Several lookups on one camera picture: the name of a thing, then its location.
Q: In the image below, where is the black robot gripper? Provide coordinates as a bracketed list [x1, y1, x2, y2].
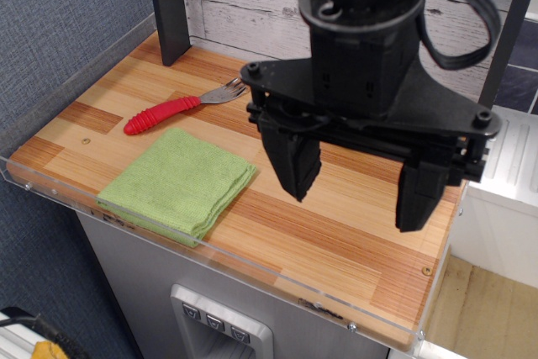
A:
[240, 24, 501, 233]

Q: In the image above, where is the red handled metal fork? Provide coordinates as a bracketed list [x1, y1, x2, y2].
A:
[124, 78, 247, 135]

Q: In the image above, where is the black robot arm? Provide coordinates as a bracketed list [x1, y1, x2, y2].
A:
[240, 0, 501, 232]

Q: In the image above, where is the white toy sink counter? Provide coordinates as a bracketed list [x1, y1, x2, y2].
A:
[449, 106, 537, 288]

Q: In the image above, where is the green folded cloth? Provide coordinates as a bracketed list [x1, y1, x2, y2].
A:
[97, 129, 256, 247]

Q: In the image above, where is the silver dispenser button panel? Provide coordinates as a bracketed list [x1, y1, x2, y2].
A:
[170, 284, 274, 358]

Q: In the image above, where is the silver toy fridge cabinet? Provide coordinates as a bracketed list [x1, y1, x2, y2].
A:
[78, 214, 389, 358]

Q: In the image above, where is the yellow object bottom left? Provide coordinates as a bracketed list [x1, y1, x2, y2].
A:
[30, 341, 69, 359]

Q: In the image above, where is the black ribbon cable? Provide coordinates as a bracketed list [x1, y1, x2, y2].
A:
[416, 0, 503, 71]

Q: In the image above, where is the dark right frame post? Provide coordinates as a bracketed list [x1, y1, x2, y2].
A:
[479, 0, 537, 113]

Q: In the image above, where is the dark frame post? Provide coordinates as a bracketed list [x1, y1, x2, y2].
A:
[479, 0, 537, 113]
[152, 0, 191, 66]

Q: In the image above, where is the dark left frame post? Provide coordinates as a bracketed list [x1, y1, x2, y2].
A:
[152, 0, 191, 66]

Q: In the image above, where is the black cable bottom left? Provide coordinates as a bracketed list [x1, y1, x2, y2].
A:
[0, 312, 92, 359]

